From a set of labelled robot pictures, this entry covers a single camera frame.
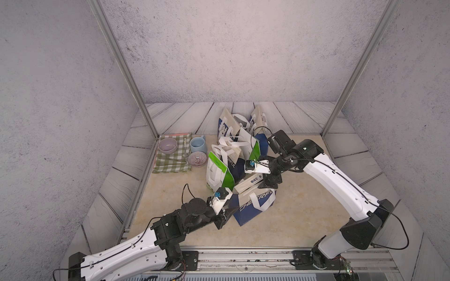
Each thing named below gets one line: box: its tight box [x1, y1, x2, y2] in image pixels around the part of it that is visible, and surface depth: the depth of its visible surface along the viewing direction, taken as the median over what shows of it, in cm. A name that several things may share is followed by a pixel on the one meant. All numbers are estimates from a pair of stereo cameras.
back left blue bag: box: [216, 107, 241, 143], surface depth 101 cm
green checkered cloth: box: [152, 132, 192, 174], surface depth 110 cm
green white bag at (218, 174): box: [206, 151, 235, 194], surface depth 78 cm
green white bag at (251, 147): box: [238, 127, 261, 161], surface depth 89 cm
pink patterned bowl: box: [187, 151, 207, 167], surface depth 107 cm
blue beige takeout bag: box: [230, 173, 277, 227], surface depth 70 cm
